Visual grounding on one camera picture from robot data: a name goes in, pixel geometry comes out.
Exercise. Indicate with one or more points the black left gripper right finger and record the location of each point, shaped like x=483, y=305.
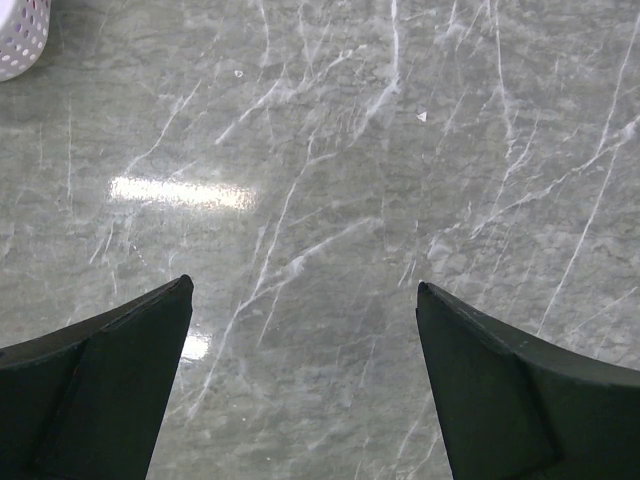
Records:
x=513, y=406

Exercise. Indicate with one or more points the white perforated laundry basket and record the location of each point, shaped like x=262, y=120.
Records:
x=24, y=32

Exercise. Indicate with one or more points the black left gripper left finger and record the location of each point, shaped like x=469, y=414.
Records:
x=87, y=401

